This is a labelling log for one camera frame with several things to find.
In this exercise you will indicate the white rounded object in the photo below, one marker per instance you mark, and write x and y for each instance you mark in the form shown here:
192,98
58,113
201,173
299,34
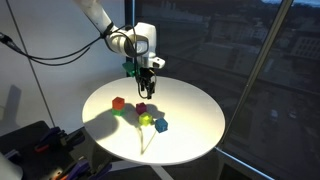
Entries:
8,168

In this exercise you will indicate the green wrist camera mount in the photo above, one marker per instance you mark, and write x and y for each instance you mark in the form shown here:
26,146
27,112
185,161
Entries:
129,69

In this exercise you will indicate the dark green block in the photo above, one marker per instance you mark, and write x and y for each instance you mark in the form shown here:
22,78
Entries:
118,112

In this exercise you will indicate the magenta block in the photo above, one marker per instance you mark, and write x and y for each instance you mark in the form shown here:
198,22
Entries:
141,108

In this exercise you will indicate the orange block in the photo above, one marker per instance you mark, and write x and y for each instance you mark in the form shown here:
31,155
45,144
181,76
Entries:
118,103

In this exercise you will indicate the blue block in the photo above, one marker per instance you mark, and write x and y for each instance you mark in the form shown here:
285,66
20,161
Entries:
161,125

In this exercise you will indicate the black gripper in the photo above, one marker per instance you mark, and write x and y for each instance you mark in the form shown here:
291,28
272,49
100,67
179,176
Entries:
145,74

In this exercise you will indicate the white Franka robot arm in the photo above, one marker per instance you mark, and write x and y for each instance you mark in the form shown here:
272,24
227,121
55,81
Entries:
130,41

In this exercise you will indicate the lime green block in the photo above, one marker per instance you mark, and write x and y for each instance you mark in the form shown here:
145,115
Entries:
145,119

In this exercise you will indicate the metal window mullion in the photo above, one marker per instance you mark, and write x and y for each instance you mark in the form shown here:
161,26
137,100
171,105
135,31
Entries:
263,60
130,16

